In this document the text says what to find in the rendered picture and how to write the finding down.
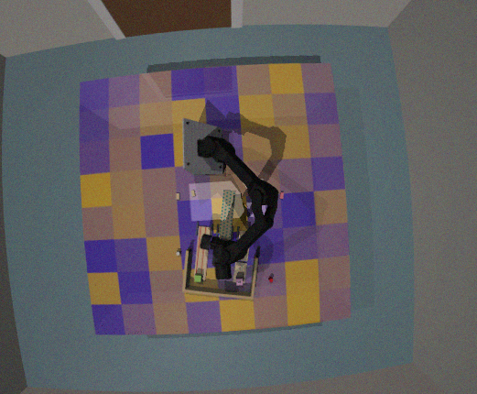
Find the beige strip with teal polka dots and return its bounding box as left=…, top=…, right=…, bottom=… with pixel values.
left=219, top=191, right=235, bottom=241

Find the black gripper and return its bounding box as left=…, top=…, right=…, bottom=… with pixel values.
left=200, top=235, right=235, bottom=250

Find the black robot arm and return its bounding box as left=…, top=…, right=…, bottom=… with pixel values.
left=197, top=136, right=279, bottom=279

